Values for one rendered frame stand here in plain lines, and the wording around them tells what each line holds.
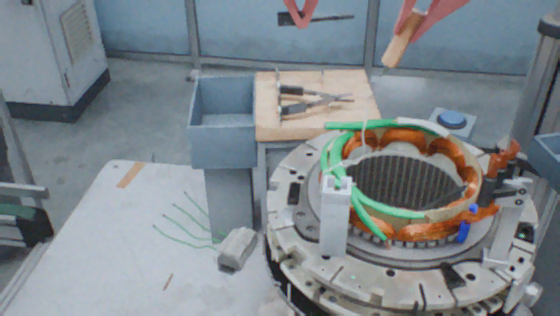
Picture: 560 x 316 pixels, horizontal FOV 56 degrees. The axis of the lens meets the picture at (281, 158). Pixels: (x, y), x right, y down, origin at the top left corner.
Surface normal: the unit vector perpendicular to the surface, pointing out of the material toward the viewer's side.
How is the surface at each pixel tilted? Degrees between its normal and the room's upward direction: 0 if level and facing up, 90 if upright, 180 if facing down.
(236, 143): 90
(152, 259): 0
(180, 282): 0
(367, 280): 0
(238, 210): 90
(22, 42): 90
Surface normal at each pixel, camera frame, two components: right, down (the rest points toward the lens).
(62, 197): -0.01, -0.80
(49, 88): -0.15, 0.59
